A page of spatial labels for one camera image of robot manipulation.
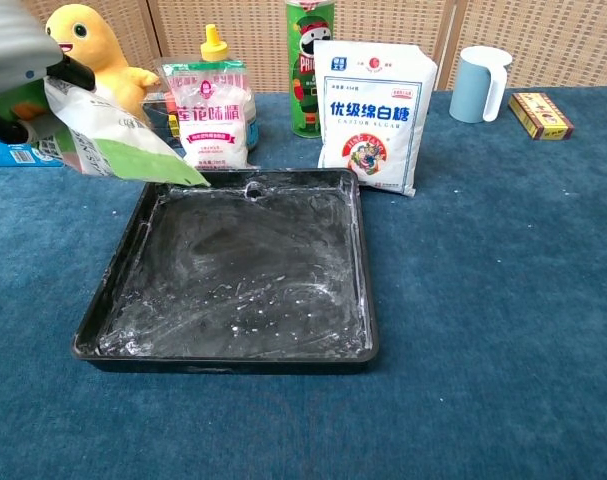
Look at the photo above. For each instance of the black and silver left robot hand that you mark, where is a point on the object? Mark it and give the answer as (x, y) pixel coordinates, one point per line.
(13, 45)

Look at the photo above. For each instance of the green white flour bag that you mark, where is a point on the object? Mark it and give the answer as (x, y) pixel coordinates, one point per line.
(113, 145)

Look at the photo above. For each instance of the yellow dinosaur plush toy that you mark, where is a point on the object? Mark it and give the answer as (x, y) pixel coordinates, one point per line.
(110, 55)

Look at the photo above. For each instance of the blue cookie box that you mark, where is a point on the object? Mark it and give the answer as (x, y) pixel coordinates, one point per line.
(18, 156)

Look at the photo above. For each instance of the yellow cap squeeze bottle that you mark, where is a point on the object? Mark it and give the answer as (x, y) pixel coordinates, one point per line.
(214, 47)

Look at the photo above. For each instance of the white pink seasoning bag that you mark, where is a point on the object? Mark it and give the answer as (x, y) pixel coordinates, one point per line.
(213, 120)

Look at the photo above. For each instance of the green Pringles can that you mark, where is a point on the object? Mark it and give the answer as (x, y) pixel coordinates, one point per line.
(305, 75)

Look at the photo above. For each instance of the black square baking tray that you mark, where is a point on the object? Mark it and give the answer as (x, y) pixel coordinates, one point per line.
(233, 270)

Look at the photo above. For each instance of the white castor sugar bag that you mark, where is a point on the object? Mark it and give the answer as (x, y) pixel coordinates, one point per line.
(373, 115)

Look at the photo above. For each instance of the small yellow red box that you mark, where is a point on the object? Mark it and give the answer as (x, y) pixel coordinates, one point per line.
(540, 116)

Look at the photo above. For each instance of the blue tablecloth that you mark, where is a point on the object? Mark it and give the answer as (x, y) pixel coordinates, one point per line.
(483, 300)

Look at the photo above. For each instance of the wicker folding screen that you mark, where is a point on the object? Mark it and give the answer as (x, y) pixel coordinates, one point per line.
(548, 40)

